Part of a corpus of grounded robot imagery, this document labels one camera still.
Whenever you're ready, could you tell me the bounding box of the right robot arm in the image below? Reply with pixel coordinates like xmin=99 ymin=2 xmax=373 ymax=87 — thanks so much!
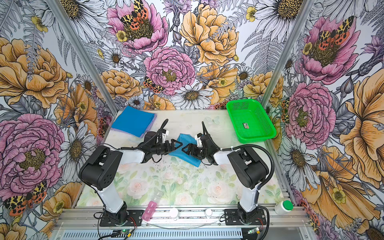
xmin=182 ymin=134 xmax=275 ymax=224

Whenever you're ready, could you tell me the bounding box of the right aluminium corner post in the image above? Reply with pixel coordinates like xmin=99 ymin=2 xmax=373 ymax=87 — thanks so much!
xmin=261 ymin=0 xmax=315 ymax=107

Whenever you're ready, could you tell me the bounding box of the left aluminium corner post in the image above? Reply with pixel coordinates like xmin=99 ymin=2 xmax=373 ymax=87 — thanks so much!
xmin=47 ymin=1 xmax=119 ymax=116

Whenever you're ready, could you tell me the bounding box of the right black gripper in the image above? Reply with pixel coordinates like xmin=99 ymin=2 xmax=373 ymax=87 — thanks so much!
xmin=182 ymin=142 xmax=209 ymax=161

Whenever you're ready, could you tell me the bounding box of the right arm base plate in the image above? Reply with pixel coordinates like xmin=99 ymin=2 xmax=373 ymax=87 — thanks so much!
xmin=224 ymin=209 xmax=267 ymax=226

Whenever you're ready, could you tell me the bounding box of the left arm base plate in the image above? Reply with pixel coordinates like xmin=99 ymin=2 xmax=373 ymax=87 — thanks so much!
xmin=100 ymin=210 xmax=144 ymax=227

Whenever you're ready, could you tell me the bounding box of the right black corrugated cable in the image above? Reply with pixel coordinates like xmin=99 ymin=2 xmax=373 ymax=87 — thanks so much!
xmin=201 ymin=121 xmax=276 ymax=193

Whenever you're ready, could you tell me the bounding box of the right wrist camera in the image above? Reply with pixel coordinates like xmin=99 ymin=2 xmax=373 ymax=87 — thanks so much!
xmin=195 ymin=133 xmax=203 ymax=148

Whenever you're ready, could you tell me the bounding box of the folded dark blue t shirt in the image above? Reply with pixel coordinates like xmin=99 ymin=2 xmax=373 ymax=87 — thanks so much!
xmin=110 ymin=105 xmax=156 ymax=137

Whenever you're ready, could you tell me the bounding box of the pink clear plastic bottle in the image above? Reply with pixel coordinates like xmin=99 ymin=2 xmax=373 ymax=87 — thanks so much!
xmin=142 ymin=191 xmax=164 ymax=222

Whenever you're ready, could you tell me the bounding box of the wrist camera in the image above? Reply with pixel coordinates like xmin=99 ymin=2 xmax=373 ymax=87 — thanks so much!
xmin=161 ymin=129 xmax=169 ymax=143
xmin=195 ymin=133 xmax=203 ymax=148

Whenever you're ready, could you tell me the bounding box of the aluminium corner post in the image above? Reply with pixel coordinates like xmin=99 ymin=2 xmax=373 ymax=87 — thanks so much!
xmin=261 ymin=0 xmax=315 ymax=107
xmin=47 ymin=1 xmax=119 ymax=116

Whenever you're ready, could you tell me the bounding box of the white bottle cap left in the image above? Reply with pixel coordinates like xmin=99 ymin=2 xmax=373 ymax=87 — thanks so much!
xmin=169 ymin=208 xmax=180 ymax=221

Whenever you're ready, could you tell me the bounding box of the aluminium front rail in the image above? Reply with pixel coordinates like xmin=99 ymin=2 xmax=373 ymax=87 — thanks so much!
xmin=56 ymin=205 xmax=311 ymax=230

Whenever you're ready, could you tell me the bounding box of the light blue t shirt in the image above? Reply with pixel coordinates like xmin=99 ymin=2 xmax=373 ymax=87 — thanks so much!
xmin=168 ymin=133 xmax=202 ymax=168

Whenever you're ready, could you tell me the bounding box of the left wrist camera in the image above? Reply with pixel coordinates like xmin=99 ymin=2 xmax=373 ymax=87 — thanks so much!
xmin=161 ymin=129 xmax=169 ymax=143

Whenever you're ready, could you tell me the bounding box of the green plastic basket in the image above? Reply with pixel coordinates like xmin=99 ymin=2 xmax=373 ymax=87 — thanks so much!
xmin=226 ymin=99 xmax=277 ymax=144

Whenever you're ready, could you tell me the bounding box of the white bottle cap right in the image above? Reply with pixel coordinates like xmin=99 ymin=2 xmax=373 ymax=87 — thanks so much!
xmin=205 ymin=209 xmax=213 ymax=219

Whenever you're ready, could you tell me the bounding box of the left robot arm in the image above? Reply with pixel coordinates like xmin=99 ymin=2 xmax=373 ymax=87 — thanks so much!
xmin=79 ymin=130 xmax=183 ymax=226

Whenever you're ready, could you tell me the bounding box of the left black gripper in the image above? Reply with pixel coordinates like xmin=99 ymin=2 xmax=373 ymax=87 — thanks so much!
xmin=151 ymin=138 xmax=183 ymax=155

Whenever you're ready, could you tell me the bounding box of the white bottle green cap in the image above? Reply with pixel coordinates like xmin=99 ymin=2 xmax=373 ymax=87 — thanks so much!
xmin=274 ymin=200 xmax=294 ymax=216

